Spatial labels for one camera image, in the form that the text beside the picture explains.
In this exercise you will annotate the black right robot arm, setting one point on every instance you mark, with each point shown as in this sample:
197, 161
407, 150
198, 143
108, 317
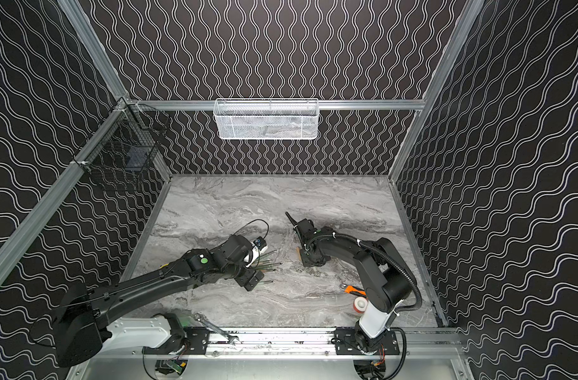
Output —
389, 284

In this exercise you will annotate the orange handled utility knife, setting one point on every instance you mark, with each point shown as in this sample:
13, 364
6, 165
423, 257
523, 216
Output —
349, 289

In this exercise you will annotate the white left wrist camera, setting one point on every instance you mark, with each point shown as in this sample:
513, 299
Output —
259, 247

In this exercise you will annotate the aluminium corner frame post right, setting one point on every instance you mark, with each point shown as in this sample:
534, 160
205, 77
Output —
456, 42

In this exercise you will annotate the aluminium corner frame post left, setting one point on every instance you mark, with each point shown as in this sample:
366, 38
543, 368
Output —
88, 37

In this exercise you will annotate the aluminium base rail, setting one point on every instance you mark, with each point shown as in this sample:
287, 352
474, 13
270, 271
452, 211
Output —
328, 343

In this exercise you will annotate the silver wrench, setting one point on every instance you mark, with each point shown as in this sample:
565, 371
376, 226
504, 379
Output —
232, 339

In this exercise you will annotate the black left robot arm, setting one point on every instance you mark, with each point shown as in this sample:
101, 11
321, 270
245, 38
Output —
80, 322

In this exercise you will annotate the white wire mesh basket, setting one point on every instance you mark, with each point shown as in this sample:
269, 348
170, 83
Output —
267, 118

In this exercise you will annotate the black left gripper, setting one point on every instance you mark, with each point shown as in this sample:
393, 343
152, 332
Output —
250, 275

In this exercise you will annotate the aluminium corner frame post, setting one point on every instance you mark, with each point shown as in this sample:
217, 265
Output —
456, 42
88, 37

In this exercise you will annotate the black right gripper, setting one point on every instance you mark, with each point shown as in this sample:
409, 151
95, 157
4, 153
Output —
305, 245

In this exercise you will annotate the red white tape roll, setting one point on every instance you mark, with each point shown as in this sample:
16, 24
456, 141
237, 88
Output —
360, 304

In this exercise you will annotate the black wire basket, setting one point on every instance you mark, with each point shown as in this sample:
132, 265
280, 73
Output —
124, 160

